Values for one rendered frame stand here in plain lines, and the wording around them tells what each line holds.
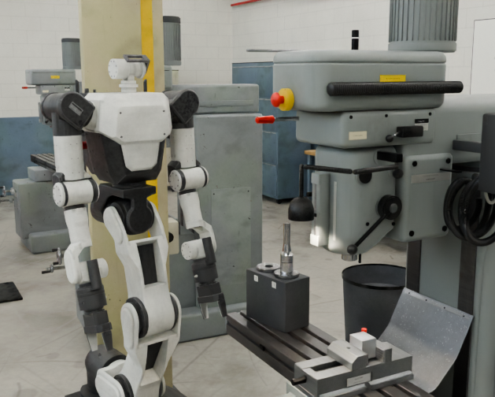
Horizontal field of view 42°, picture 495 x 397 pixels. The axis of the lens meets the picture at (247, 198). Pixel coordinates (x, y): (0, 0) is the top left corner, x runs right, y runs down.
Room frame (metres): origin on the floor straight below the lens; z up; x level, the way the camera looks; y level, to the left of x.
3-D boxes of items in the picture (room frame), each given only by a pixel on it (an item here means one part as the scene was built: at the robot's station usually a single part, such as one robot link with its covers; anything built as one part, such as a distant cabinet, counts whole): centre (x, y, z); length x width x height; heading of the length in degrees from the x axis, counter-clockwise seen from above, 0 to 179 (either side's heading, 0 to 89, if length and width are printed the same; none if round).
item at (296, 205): (1.77, -0.15, 1.46); 0.07 x 0.07 x 0.06
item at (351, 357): (1.80, -0.29, 1.02); 0.12 x 0.06 x 0.04; 28
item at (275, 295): (2.30, -0.11, 1.03); 0.22 x 0.12 x 0.20; 39
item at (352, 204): (1.90, -0.31, 1.47); 0.21 x 0.19 x 0.32; 28
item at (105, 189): (2.31, 0.46, 1.37); 0.28 x 0.13 x 0.18; 39
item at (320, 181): (1.84, -0.21, 1.45); 0.04 x 0.04 x 0.21; 28
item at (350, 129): (1.91, -0.35, 1.68); 0.34 x 0.24 x 0.10; 118
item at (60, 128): (2.12, 0.59, 1.70); 0.12 x 0.09 x 0.14; 40
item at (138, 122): (2.28, 0.44, 1.63); 0.34 x 0.30 x 0.36; 129
